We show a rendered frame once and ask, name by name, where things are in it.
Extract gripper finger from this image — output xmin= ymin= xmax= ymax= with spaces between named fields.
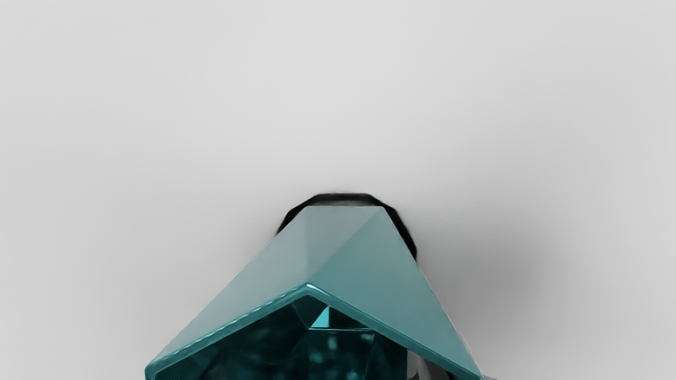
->
xmin=407 ymin=351 xmax=456 ymax=380

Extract teal faceted mug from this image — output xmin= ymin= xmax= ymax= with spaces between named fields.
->
xmin=144 ymin=205 xmax=484 ymax=380

